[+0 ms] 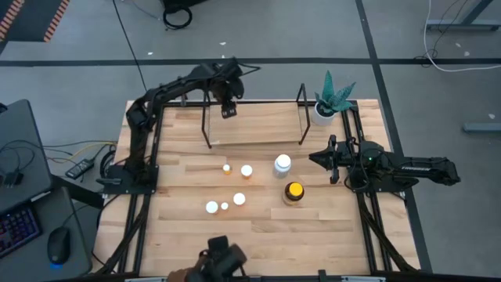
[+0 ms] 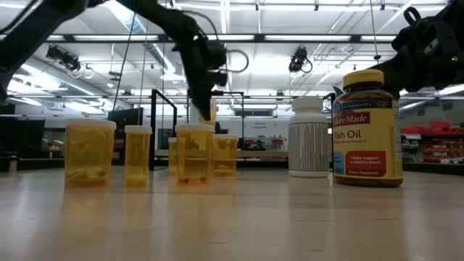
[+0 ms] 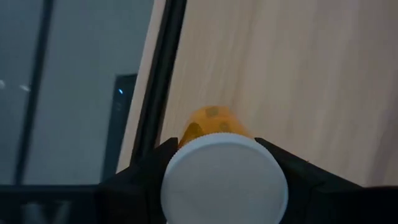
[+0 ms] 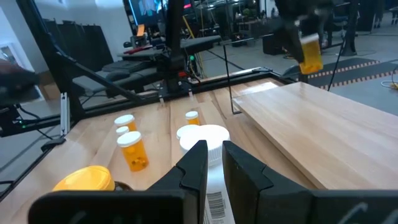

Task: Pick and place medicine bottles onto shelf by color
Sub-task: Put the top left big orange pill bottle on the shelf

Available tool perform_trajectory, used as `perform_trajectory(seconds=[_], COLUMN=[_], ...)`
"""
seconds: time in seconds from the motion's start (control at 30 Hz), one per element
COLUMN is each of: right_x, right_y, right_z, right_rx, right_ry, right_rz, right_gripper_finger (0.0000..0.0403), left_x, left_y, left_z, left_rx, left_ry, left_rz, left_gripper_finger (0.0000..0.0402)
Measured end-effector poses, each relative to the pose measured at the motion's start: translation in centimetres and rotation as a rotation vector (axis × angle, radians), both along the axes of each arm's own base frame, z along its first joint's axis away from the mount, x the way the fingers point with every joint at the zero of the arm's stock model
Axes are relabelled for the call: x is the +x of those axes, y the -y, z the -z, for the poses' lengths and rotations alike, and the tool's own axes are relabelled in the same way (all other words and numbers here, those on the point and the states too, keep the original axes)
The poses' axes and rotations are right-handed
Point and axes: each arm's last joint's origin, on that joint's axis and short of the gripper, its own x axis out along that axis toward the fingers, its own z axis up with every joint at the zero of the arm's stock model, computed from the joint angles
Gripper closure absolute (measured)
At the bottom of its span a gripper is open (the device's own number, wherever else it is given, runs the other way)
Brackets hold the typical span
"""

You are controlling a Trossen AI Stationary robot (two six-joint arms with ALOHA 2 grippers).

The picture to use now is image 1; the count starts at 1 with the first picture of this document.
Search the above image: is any black desk top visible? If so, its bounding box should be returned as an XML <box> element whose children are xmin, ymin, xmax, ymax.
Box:
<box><xmin>0</xmin><ymin>99</ymin><xmax>54</xmax><ymax>215</ymax></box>

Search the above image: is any coiled black cable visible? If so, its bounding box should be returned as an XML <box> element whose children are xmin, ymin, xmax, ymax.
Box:
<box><xmin>162</xmin><ymin>4</ymin><xmax>193</xmax><ymax>31</ymax></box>

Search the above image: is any long black floor cable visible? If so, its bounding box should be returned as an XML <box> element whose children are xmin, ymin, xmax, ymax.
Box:
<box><xmin>111</xmin><ymin>0</ymin><xmax>148</xmax><ymax>93</ymax></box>

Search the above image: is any person's hand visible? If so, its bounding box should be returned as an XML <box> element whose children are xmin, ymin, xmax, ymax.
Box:
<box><xmin>167</xmin><ymin>268</ymin><xmax>196</xmax><ymax>282</ymax></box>

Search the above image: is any white plastic medicine bottle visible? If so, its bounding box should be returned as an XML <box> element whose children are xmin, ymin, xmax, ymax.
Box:
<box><xmin>272</xmin><ymin>154</ymin><xmax>293</xmax><ymax>180</ymax></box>

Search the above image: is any grey table leg base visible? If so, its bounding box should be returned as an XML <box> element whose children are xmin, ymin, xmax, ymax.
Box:
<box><xmin>463</xmin><ymin>121</ymin><xmax>501</xmax><ymax>133</ymax></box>
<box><xmin>425</xmin><ymin>0</ymin><xmax>501</xmax><ymax>32</ymax></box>

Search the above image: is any wooden shelf with black frame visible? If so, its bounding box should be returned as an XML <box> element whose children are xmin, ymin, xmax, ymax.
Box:
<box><xmin>200</xmin><ymin>82</ymin><xmax>312</xmax><ymax>150</ymax></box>

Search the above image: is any white floor cable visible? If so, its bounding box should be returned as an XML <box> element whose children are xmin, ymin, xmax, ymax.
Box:
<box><xmin>422</xmin><ymin>0</ymin><xmax>501</xmax><ymax>74</ymax></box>

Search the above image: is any black backlit keyboard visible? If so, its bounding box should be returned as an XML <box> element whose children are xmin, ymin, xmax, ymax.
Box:
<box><xmin>0</xmin><ymin>205</ymin><xmax>43</xmax><ymax>259</ymax></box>

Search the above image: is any dark grey computer desk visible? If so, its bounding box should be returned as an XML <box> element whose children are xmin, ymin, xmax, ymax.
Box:
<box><xmin>0</xmin><ymin>186</ymin><xmax>94</xmax><ymax>282</ymax></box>

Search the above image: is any black aluminium rig frame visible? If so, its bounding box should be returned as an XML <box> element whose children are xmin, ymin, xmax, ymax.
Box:
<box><xmin>93</xmin><ymin>99</ymin><xmax>422</xmax><ymax>282</ymax></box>

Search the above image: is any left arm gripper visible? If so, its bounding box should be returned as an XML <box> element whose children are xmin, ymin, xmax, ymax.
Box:
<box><xmin>213</xmin><ymin>66</ymin><xmax>245</xmax><ymax>119</ymax></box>

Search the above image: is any black mat with orange stripes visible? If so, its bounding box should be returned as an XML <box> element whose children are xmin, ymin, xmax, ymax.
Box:
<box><xmin>0</xmin><ymin>0</ymin><xmax>71</xmax><ymax>43</ymax></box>

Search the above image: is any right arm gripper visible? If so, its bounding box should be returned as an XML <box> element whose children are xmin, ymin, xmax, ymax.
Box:
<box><xmin>308</xmin><ymin>135</ymin><xmax>355</xmax><ymax>185</ymax></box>

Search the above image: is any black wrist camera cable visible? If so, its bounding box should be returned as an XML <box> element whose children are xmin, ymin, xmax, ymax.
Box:
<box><xmin>234</xmin><ymin>61</ymin><xmax>262</xmax><ymax>78</ymax></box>

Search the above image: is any teal artificial plant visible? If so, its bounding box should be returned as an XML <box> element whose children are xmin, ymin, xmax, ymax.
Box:
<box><xmin>314</xmin><ymin>70</ymin><xmax>357</xmax><ymax>115</ymax></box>

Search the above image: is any yellow-capped fish oil bottle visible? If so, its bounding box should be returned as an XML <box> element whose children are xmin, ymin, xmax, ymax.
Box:
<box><xmin>282</xmin><ymin>181</ymin><xmax>306</xmax><ymax>207</ymax></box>

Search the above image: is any black computer mouse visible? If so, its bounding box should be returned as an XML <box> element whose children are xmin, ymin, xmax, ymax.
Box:
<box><xmin>46</xmin><ymin>226</ymin><xmax>72</xmax><ymax>271</ymax></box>

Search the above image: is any white plant pot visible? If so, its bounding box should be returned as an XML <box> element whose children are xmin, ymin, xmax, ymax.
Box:
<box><xmin>312</xmin><ymin>102</ymin><xmax>337</xmax><ymax>127</ymax></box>

